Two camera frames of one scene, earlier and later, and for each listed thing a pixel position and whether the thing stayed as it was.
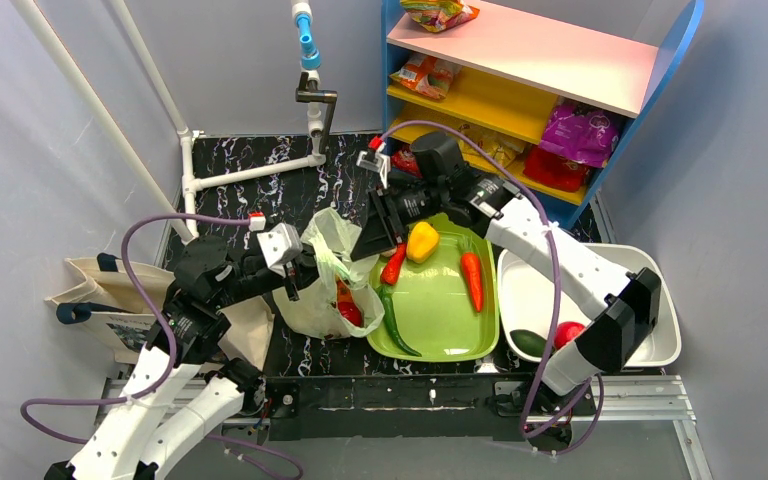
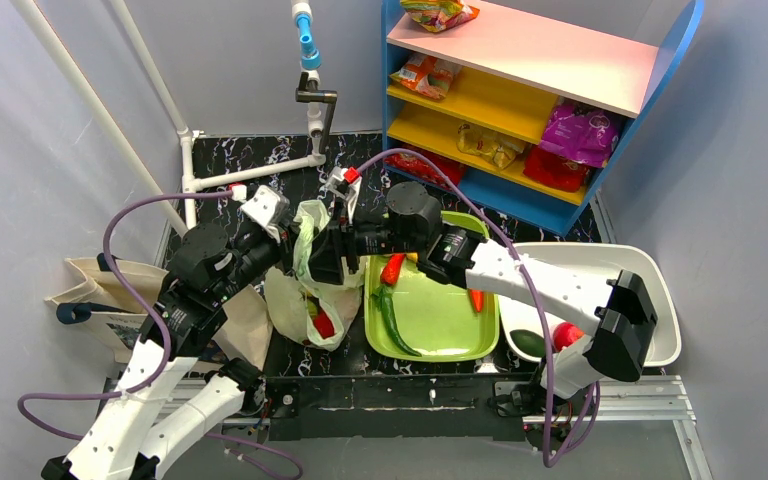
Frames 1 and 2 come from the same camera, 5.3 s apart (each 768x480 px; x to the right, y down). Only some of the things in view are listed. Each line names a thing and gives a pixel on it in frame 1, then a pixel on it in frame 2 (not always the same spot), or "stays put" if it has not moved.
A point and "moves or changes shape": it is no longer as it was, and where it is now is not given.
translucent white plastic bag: (315, 314) moves or changes shape
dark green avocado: (529, 342) stays put
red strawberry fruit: (350, 311) -> (323, 324)
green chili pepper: (386, 293) stays put
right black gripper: (389, 216) -> (343, 248)
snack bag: (437, 15) stays put
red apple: (566, 331) stays put
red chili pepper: (392, 268) stays put
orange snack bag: (429, 75) stays put
